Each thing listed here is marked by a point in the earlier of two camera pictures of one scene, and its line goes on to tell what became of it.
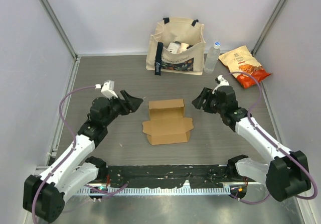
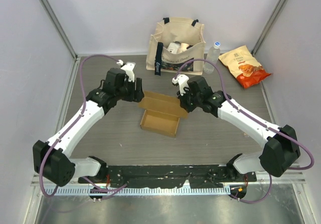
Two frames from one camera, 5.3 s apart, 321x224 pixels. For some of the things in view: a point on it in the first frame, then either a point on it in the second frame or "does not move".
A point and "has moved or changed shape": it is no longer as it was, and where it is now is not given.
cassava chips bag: x=242 y=60 does not move
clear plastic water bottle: x=212 y=59 does not move
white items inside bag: x=177 y=47 does not move
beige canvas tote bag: x=178 y=46 does not move
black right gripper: x=206 y=94 → x=182 y=98
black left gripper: x=132 y=103 → x=136 y=95
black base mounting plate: x=156 y=176 does not move
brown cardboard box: x=167 y=124 has moved or changed shape
